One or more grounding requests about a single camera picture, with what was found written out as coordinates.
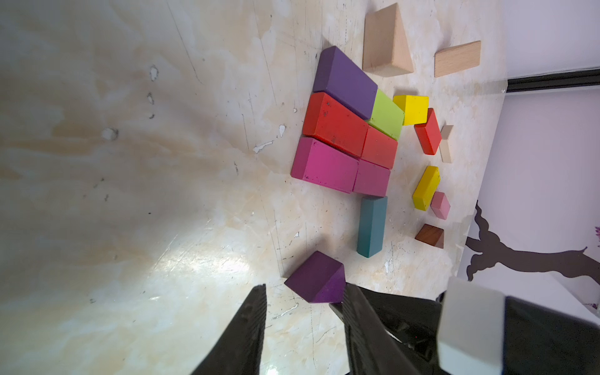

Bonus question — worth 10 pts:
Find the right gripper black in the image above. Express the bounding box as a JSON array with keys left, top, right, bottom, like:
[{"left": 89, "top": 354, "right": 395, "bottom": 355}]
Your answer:
[{"left": 359, "top": 287, "right": 442, "bottom": 366}]

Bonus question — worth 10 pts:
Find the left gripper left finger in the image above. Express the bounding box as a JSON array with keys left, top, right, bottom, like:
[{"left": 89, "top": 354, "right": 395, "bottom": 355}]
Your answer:
[{"left": 192, "top": 284, "right": 267, "bottom": 374}]

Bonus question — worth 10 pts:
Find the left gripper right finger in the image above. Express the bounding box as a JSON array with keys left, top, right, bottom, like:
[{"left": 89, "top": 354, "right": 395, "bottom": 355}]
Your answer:
[{"left": 342, "top": 284, "right": 419, "bottom": 374}]

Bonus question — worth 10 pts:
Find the purple triangle block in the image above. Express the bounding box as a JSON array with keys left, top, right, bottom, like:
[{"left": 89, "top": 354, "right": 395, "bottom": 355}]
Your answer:
[{"left": 284, "top": 251, "right": 346, "bottom": 303}]

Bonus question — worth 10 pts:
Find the teal rectangular block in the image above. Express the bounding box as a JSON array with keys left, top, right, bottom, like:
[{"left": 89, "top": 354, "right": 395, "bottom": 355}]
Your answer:
[{"left": 357, "top": 196, "right": 388, "bottom": 258}]

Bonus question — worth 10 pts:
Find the yellow block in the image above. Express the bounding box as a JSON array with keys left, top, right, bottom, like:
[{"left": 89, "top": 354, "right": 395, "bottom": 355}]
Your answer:
[
  {"left": 393, "top": 95, "right": 429, "bottom": 126},
  {"left": 412, "top": 166, "right": 441, "bottom": 211}
]

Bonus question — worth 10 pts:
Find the magenta block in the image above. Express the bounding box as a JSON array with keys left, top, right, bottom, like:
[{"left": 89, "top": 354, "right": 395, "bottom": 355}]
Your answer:
[
  {"left": 352, "top": 159, "right": 391, "bottom": 197},
  {"left": 291, "top": 137, "right": 359, "bottom": 194}
]

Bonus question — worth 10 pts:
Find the red block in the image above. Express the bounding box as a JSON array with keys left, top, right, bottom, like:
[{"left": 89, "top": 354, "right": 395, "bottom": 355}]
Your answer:
[
  {"left": 302, "top": 92, "right": 369, "bottom": 158},
  {"left": 360, "top": 127, "right": 398, "bottom": 170},
  {"left": 414, "top": 108, "right": 442, "bottom": 156}
]

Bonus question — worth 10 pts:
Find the lime green block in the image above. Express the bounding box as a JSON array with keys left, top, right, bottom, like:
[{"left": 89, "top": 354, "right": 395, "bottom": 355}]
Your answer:
[{"left": 367, "top": 89, "right": 405, "bottom": 141}]

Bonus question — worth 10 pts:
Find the purple rectangular block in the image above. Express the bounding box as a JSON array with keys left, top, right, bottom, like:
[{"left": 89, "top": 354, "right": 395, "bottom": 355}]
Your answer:
[{"left": 312, "top": 46, "right": 378, "bottom": 120}]

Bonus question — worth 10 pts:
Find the natural wood triangle block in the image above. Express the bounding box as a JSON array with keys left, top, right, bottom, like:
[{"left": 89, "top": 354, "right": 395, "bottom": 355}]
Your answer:
[{"left": 362, "top": 3, "right": 414, "bottom": 78}]

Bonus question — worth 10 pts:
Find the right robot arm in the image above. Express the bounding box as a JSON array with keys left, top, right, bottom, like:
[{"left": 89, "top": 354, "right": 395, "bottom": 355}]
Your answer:
[{"left": 361, "top": 288, "right": 599, "bottom": 374}]

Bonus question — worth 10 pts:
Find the brown triangle block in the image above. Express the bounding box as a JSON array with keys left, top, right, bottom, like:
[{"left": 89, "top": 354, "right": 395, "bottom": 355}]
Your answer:
[{"left": 415, "top": 223, "right": 445, "bottom": 249}]

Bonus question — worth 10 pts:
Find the pink flat block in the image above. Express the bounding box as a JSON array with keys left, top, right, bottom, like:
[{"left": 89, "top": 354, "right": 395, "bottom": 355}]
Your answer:
[{"left": 431, "top": 192, "right": 451, "bottom": 220}]

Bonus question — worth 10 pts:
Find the beige rectangular block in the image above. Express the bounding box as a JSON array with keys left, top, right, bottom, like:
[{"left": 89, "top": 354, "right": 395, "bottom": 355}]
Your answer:
[{"left": 439, "top": 124, "right": 454, "bottom": 163}]

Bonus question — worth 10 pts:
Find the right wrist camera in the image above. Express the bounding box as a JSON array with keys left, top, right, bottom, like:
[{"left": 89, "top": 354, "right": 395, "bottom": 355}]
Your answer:
[{"left": 437, "top": 277, "right": 506, "bottom": 374}]

